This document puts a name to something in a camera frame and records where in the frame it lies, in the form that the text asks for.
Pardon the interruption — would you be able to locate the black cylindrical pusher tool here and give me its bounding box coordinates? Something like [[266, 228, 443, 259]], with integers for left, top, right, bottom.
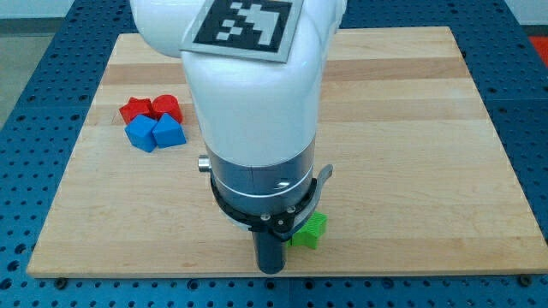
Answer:
[[253, 232, 286, 275]]

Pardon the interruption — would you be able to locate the blue wedge block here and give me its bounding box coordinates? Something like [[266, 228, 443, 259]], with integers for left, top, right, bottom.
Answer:
[[152, 114, 187, 148]]

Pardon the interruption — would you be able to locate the red cylinder block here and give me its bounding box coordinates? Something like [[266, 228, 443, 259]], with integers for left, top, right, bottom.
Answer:
[[152, 94, 184, 123]]

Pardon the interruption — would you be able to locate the green star block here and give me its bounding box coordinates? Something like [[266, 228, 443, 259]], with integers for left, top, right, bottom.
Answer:
[[286, 211, 329, 250]]

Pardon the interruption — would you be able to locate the black clamp ring with lever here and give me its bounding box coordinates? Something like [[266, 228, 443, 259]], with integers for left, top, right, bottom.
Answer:
[[209, 163, 334, 243]]

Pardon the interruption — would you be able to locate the red star block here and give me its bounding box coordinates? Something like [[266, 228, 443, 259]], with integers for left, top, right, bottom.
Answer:
[[119, 97, 155, 124]]

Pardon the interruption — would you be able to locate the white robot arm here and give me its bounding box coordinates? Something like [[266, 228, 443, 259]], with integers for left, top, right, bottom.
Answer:
[[130, 0, 346, 216]]

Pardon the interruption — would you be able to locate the light wooden board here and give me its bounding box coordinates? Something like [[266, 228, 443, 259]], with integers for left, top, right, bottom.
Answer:
[[27, 27, 547, 279]]

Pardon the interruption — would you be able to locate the black white fiducial marker tag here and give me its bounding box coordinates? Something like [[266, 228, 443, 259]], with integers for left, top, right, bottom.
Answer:
[[181, 0, 303, 63]]

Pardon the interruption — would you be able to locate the blue cube block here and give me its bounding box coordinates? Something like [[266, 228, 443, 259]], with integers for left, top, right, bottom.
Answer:
[[124, 115, 158, 152]]

